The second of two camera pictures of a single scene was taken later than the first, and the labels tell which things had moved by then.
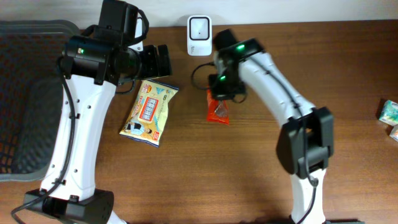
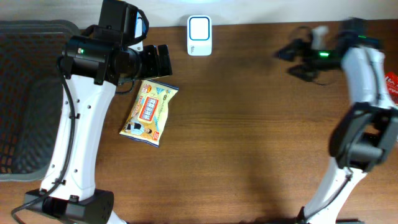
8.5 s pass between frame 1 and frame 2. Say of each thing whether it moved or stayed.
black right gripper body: moved
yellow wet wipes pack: stayed
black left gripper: stayed
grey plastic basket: stayed
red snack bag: moved
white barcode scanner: stayed
